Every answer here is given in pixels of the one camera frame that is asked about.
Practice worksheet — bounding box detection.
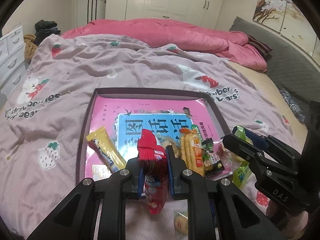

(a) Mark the black and green snack packet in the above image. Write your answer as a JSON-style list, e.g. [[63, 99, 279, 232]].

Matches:
[[201, 139, 225, 177]]

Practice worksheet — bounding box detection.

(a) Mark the strawberry print lilac duvet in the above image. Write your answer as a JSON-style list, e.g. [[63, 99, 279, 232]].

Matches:
[[0, 34, 308, 240]]

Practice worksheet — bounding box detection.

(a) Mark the pink book with blue label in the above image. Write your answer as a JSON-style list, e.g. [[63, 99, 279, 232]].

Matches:
[[85, 95, 233, 180]]

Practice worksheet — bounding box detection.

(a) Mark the yellow candy stick packet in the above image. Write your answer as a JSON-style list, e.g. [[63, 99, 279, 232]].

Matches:
[[86, 126, 128, 173]]

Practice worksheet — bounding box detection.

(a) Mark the tree wall mural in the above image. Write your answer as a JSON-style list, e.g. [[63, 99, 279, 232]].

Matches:
[[252, 0, 320, 55]]

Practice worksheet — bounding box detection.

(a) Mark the pale yellow snack packet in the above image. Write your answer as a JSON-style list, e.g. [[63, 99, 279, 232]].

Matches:
[[173, 209, 188, 235]]

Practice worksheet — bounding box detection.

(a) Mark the beige bed sheet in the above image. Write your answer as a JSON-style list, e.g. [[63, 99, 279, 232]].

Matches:
[[229, 61, 313, 140]]

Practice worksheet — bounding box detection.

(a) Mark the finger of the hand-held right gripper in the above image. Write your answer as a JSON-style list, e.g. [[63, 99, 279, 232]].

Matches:
[[232, 126, 303, 170], [222, 134, 297, 180]]

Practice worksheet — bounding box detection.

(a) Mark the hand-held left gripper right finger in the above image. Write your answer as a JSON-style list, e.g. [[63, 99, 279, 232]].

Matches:
[[165, 145, 285, 240]]

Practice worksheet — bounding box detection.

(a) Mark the dark shallow cardboard box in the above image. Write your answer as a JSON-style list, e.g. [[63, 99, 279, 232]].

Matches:
[[75, 87, 232, 188]]

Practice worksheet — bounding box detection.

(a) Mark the red snack packet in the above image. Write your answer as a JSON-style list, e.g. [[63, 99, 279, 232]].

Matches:
[[137, 129, 169, 215]]

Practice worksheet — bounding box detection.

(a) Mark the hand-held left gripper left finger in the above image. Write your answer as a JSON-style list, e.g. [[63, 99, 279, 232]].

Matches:
[[26, 156, 145, 240]]

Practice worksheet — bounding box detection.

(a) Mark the dark striped pillow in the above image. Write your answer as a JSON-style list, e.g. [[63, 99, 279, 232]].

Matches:
[[246, 34, 273, 58]]

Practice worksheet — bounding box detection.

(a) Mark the person's right hand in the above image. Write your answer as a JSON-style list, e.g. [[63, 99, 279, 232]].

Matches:
[[266, 200, 310, 233]]

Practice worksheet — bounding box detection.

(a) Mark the clear pastry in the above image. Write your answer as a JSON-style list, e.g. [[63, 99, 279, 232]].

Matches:
[[159, 135, 182, 159]]

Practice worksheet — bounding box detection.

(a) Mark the clear packet with red candy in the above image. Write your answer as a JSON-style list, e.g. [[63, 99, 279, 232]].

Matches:
[[214, 136, 234, 160]]

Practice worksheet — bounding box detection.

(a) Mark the orange cracker packet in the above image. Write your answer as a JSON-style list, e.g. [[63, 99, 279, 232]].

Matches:
[[179, 127, 208, 177]]

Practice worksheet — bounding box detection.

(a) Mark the pink quilt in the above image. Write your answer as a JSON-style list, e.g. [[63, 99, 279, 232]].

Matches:
[[61, 18, 268, 73]]

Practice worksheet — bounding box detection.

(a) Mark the blue patterned cloth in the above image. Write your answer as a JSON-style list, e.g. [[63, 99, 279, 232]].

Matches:
[[279, 88, 307, 124]]

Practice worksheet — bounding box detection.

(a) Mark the dark clothes pile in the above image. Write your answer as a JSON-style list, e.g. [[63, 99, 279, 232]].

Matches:
[[34, 20, 62, 45]]

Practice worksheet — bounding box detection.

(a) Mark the brown fuzzy cloth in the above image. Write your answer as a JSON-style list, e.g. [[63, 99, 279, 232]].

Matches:
[[24, 34, 38, 63]]

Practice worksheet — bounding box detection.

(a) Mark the grey padded headboard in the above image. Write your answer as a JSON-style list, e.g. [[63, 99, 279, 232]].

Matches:
[[231, 16, 320, 110]]

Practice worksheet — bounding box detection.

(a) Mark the white drawer cabinet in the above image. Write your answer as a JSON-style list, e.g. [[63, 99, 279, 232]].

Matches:
[[0, 26, 29, 90]]

